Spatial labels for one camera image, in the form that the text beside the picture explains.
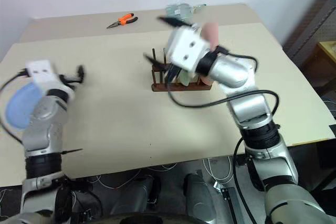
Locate clear plastic bag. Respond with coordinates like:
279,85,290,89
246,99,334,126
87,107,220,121
164,3,208,22

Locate blue plate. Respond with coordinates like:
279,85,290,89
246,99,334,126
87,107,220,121
5,81,45,131

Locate pink plate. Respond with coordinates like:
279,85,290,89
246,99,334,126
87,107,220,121
199,22,220,86

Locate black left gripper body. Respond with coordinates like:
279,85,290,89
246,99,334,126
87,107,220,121
58,73,76,89

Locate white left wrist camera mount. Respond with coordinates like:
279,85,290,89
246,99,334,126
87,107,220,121
25,60,60,89

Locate green plate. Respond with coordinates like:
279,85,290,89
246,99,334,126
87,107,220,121
177,70,197,86

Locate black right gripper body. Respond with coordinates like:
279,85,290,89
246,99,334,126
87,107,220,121
165,63,182,86

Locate wooden box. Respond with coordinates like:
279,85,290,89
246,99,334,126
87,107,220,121
313,39,336,91

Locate dark grey rounded housing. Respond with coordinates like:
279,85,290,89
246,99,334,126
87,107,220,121
183,173,224,222

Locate wooden dish rack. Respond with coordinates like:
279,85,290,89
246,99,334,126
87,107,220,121
150,47,213,92

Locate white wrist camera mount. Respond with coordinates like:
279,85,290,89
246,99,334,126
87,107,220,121
25,60,60,89
165,25,212,74

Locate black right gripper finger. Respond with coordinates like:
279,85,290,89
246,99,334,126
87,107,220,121
143,54,169,72
157,16,194,29

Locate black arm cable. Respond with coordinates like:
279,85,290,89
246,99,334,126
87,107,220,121
167,46,280,224
0,68,30,146

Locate orange handled pliers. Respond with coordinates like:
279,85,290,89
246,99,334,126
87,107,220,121
106,13,139,30

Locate black metal bar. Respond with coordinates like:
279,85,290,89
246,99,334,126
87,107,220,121
219,186,244,224

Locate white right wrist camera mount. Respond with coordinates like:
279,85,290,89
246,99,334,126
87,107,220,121
165,25,212,74

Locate white floor cable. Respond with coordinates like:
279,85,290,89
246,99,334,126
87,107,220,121
202,156,235,186
89,163,179,191

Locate dark perforated panel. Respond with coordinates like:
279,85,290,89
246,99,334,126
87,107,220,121
282,0,336,62

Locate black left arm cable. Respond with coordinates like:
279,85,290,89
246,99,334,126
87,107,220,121
0,68,30,146

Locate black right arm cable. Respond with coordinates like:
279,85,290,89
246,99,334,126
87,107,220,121
167,46,280,224

